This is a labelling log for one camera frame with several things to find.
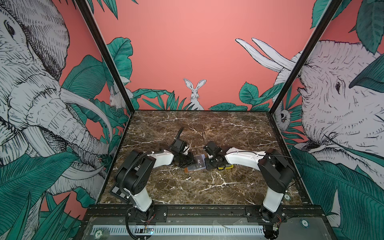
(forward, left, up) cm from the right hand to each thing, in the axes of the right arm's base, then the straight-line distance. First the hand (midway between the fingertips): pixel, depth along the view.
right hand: (206, 164), depth 90 cm
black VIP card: (+2, +4, -1) cm, 5 cm away
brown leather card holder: (-2, +8, 0) cm, 9 cm away
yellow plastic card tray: (-1, -13, +1) cm, 13 cm away
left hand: (+2, +5, +2) cm, 5 cm away
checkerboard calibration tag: (-25, +31, +35) cm, 53 cm away
